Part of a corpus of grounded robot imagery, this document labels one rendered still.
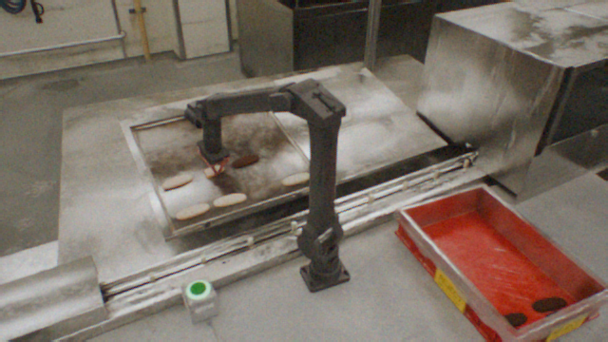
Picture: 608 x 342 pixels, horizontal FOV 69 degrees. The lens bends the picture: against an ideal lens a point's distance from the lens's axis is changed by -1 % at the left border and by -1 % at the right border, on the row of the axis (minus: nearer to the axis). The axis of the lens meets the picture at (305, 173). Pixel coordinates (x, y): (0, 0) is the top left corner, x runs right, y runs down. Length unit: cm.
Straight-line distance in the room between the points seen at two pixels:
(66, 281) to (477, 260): 108
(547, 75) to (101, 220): 139
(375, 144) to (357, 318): 69
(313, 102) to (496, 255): 75
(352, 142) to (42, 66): 370
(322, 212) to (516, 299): 57
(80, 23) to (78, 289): 376
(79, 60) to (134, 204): 341
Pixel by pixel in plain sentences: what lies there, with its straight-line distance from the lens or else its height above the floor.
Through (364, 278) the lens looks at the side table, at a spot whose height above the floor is 82.
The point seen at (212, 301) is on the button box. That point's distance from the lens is 115.
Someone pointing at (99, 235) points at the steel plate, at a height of 82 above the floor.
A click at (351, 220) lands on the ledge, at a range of 136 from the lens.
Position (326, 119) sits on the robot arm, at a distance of 93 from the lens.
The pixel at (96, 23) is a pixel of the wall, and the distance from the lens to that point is 478.
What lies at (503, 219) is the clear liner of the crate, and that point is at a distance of 147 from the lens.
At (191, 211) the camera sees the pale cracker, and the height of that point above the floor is 91.
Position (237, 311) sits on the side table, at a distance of 120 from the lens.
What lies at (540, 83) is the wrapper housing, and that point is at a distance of 147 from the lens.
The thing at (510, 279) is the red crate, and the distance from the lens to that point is 137.
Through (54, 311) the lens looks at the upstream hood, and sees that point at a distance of 119.
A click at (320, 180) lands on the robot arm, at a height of 115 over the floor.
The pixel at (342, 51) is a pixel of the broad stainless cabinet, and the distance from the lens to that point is 326.
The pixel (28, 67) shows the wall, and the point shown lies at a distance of 487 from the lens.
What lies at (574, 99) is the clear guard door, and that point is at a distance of 154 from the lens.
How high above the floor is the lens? 177
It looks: 36 degrees down
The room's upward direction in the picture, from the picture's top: 1 degrees clockwise
